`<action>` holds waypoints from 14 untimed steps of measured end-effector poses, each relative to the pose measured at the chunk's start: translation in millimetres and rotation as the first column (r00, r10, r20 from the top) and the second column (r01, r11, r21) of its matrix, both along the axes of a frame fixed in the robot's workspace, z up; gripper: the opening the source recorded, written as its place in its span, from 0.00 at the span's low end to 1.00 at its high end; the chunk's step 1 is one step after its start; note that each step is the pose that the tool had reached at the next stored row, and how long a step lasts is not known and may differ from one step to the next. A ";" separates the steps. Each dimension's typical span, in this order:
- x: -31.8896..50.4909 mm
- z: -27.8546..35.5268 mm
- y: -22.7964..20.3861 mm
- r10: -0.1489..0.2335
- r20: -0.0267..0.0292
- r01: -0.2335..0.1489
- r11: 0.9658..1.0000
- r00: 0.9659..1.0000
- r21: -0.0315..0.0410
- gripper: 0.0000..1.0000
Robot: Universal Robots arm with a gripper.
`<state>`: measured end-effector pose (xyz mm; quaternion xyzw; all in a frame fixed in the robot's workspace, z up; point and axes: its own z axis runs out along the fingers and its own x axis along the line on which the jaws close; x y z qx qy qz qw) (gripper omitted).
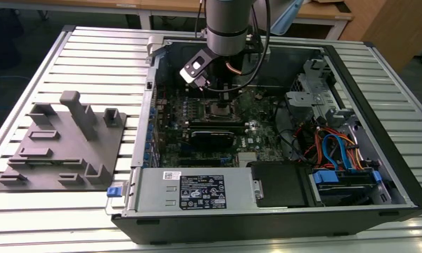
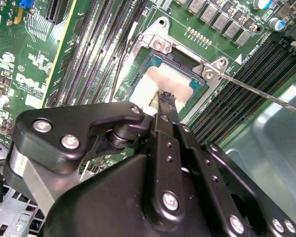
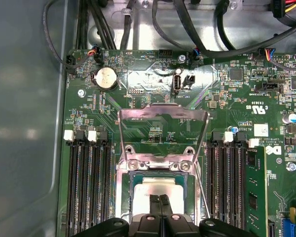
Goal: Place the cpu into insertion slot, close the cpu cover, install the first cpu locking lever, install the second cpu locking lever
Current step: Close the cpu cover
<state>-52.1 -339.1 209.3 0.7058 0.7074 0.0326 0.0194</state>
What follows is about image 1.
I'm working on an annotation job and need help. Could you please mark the black wire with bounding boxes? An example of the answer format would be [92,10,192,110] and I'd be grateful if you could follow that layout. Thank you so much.
[274,100,306,162]

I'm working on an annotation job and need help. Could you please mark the black plastic cover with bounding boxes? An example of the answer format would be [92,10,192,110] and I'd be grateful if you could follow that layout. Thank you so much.
[246,160,315,208]

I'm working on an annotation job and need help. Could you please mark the black PC case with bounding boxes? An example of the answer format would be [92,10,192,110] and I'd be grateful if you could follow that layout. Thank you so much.
[111,35,422,245]

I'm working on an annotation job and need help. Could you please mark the hard disk in blue carrier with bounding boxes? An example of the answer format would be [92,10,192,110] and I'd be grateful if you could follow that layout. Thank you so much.
[311,170,381,207]

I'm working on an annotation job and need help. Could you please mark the orange wire bundle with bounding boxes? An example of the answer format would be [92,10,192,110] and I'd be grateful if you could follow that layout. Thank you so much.
[337,133,370,171]

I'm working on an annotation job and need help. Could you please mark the grey parts rack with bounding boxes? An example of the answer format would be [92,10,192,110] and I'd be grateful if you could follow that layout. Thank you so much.
[0,90,128,191]

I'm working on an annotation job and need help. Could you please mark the metal socket cover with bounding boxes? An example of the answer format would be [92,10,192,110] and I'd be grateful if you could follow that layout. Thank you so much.
[232,90,255,117]

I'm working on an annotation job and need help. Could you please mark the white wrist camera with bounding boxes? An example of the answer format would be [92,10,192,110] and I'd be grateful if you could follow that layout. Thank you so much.
[178,48,214,90]

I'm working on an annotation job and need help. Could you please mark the silver power supply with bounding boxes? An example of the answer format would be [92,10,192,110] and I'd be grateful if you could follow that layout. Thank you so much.
[135,166,260,212]

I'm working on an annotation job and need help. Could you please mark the wooden cabinet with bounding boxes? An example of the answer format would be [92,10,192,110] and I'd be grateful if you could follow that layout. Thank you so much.
[339,0,422,72]

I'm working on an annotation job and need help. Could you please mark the wooden desk white legs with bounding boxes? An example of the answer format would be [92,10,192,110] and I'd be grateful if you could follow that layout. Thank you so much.
[0,0,152,30]
[139,0,355,41]

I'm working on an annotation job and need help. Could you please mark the red wire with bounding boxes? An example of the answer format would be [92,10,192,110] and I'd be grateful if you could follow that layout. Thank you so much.
[302,125,338,169]

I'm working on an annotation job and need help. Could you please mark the black expansion slot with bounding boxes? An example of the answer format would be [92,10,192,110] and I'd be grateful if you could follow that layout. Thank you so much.
[178,157,232,162]
[179,163,232,168]

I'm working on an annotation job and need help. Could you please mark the blue wire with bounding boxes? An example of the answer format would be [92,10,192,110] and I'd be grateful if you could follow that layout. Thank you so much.
[322,133,357,172]

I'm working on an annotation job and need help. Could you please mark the black graphics card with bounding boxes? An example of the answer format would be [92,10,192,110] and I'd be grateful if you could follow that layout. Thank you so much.
[190,130,235,149]

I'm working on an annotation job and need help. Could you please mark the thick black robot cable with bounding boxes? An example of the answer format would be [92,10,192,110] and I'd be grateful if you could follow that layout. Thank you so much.
[244,0,271,88]

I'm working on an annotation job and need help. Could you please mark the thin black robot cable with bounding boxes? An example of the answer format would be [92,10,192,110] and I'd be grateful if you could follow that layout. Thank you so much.
[194,0,203,39]

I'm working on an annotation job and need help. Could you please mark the grey case latch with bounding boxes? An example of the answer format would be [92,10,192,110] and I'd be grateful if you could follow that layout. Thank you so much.
[145,35,167,57]

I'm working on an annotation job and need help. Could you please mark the small silver heat sink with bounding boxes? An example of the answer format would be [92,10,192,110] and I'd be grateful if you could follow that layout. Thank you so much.
[236,151,260,162]

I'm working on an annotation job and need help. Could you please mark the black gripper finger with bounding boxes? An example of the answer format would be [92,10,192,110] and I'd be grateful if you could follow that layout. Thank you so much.
[218,90,232,109]

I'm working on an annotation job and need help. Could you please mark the green motherboard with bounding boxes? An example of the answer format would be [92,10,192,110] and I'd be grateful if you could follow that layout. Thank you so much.
[153,79,292,168]

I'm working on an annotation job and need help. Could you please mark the CPU socket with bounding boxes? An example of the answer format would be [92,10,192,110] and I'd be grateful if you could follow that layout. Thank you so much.
[203,99,242,123]

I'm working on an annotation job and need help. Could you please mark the silver CPU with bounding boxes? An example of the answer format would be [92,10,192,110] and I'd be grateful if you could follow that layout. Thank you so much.
[210,103,232,116]

